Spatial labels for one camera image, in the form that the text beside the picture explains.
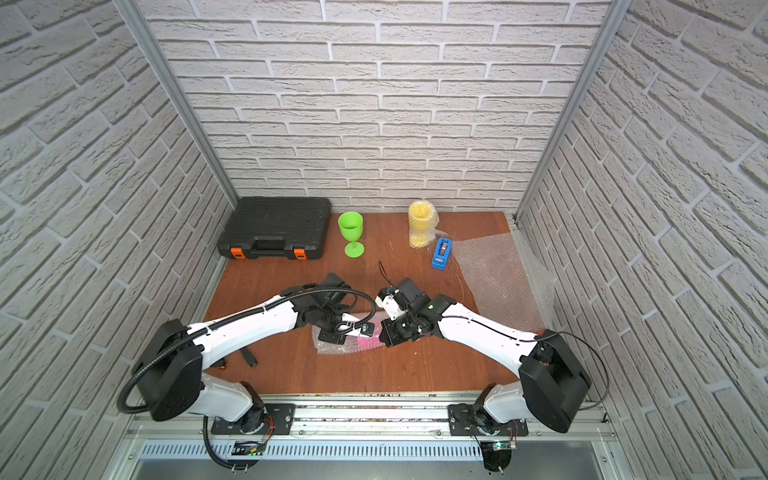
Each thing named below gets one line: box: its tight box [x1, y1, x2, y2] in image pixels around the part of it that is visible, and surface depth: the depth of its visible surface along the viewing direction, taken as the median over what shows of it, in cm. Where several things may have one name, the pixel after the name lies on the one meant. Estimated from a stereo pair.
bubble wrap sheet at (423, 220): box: [408, 200, 449, 249], surface depth 103 cm
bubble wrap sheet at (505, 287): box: [452, 233, 559, 334], surface depth 103 cm
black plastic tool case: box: [218, 196, 331, 260], surface depth 107 cm
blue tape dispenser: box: [431, 237, 453, 271], surface depth 105 cm
